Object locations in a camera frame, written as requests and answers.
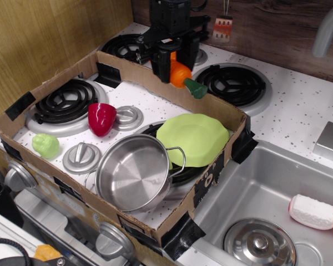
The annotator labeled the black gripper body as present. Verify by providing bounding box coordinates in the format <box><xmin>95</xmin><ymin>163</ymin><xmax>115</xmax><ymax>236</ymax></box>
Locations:
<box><xmin>136</xmin><ymin>15</ymin><xmax>211</xmax><ymax>63</ymax></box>

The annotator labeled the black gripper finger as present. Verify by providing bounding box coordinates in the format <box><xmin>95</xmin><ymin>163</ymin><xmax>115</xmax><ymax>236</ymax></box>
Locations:
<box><xmin>151</xmin><ymin>41</ymin><xmax>181</xmax><ymax>83</ymax></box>
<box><xmin>176</xmin><ymin>36</ymin><xmax>199</xmax><ymax>70</ymax></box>

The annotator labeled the orange toy carrot green stem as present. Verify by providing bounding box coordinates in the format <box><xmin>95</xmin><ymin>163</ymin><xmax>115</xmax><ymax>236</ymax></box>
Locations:
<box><xmin>169</xmin><ymin>51</ymin><xmax>209</xmax><ymax>100</ymax></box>

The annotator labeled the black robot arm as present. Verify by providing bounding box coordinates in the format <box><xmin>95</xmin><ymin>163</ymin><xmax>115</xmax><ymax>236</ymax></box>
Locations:
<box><xmin>135</xmin><ymin>1</ymin><xmax>210</xmax><ymax>83</ymax></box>

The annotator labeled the light green plastic plate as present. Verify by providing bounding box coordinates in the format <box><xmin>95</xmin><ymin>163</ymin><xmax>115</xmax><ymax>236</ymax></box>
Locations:
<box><xmin>156</xmin><ymin>114</ymin><xmax>230</xmax><ymax>167</ymax></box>

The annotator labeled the silver knob back centre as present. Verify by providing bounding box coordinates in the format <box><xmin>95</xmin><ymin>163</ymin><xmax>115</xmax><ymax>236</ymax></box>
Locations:
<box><xmin>194</xmin><ymin>49</ymin><xmax>208</xmax><ymax>67</ymax></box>

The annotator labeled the back left stove burner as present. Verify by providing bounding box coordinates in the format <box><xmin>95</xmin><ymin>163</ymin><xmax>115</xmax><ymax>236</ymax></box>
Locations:
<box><xmin>97</xmin><ymin>33</ymin><xmax>167</xmax><ymax>70</ymax></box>

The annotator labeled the hanging silver spatula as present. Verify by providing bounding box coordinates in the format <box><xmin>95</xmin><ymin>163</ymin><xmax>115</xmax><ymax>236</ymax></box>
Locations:
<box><xmin>212</xmin><ymin>1</ymin><xmax>233</xmax><ymax>44</ymax></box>

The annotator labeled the back right stove burner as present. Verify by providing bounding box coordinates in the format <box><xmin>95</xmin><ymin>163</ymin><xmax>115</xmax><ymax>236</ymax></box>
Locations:
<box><xmin>193</xmin><ymin>63</ymin><xmax>273</xmax><ymax>116</ymax></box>

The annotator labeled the front left stove burner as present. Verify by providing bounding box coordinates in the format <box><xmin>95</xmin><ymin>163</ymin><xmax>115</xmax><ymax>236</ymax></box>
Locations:
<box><xmin>26</xmin><ymin>78</ymin><xmax>108</xmax><ymax>137</ymax></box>

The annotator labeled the stainless steel pot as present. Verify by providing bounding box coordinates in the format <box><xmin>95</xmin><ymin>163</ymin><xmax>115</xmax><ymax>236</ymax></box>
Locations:
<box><xmin>93</xmin><ymin>134</ymin><xmax>175</xmax><ymax>212</ymax></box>

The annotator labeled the silver knob front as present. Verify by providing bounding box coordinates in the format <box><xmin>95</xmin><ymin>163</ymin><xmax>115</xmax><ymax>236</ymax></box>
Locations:
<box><xmin>62</xmin><ymin>142</ymin><xmax>102</xmax><ymax>175</ymax></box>

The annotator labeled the light green toy vegetable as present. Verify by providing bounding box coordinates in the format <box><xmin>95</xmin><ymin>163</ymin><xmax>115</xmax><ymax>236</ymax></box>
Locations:
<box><xmin>32</xmin><ymin>133</ymin><xmax>60</xmax><ymax>159</ymax></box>

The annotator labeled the grey faucet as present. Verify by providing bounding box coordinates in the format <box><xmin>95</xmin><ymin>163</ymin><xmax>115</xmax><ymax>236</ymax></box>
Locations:
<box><xmin>311</xmin><ymin>2</ymin><xmax>333</xmax><ymax>78</ymax></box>

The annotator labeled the steel sink basin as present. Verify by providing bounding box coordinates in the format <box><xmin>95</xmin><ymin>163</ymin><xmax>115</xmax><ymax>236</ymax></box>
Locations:
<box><xmin>193</xmin><ymin>140</ymin><xmax>333</xmax><ymax>266</ymax></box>

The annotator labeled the cardboard fence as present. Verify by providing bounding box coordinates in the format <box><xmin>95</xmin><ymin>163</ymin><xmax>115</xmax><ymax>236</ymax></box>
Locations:
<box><xmin>0</xmin><ymin>50</ymin><xmax>259</xmax><ymax>262</ymax></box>

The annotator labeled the silver oven knob left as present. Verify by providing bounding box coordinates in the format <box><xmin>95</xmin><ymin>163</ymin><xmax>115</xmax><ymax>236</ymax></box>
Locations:
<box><xmin>4</xmin><ymin>160</ymin><xmax>38</xmax><ymax>192</ymax></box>

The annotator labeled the silver oven knob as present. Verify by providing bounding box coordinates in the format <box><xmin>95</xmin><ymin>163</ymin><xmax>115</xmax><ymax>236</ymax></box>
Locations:
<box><xmin>95</xmin><ymin>222</ymin><xmax>135</xmax><ymax>260</ymax></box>
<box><xmin>4</xmin><ymin>160</ymin><xmax>38</xmax><ymax>192</ymax></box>

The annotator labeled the silver oven knob right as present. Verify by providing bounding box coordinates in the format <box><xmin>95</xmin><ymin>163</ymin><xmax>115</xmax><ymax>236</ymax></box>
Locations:
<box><xmin>95</xmin><ymin>222</ymin><xmax>135</xmax><ymax>260</ymax></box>

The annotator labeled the steel pot lid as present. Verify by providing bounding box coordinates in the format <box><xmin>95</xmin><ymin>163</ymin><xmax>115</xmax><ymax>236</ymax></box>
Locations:
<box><xmin>223</xmin><ymin>218</ymin><xmax>297</xmax><ymax>265</ymax></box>

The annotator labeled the white red toy food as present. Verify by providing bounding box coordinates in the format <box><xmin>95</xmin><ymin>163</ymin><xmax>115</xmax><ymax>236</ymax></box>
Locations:
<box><xmin>288</xmin><ymin>194</ymin><xmax>333</xmax><ymax>231</ymax></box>

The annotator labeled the orange object bottom left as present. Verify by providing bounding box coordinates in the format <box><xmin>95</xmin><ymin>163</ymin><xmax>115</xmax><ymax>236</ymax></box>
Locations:
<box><xmin>33</xmin><ymin>244</ymin><xmax>62</xmax><ymax>262</ymax></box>

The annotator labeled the silver knob ring centre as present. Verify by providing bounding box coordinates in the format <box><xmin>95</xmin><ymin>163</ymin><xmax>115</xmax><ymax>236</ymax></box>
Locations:
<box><xmin>113</xmin><ymin>105</ymin><xmax>144</xmax><ymax>132</ymax></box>

